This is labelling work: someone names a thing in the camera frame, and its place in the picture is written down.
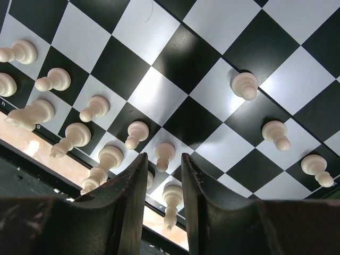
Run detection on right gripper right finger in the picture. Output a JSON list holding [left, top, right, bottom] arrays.
[[181, 153, 279, 254]]

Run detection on black and white chessboard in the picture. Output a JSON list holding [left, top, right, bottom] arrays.
[[0, 0, 340, 232]]

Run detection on white bishop piece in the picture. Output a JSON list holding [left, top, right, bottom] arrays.
[[162, 185, 183, 231], [49, 122, 91, 159]]

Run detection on white knight piece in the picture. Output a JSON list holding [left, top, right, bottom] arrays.
[[4, 99, 55, 131]]

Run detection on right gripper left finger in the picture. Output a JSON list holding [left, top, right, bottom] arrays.
[[39, 153, 148, 254]]

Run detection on white rook piece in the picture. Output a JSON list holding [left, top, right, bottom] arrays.
[[0, 73, 17, 97]]

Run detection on white king piece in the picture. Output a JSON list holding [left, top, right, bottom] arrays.
[[80, 146, 123, 195]]

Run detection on white pawn piece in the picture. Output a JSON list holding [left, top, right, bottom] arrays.
[[1, 40, 37, 65], [155, 143, 175, 172], [261, 121, 291, 151], [231, 72, 258, 100], [301, 155, 334, 188], [125, 121, 149, 150], [34, 67, 71, 92], [79, 96, 110, 122]]

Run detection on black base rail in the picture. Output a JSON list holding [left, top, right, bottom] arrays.
[[1, 143, 186, 254]]

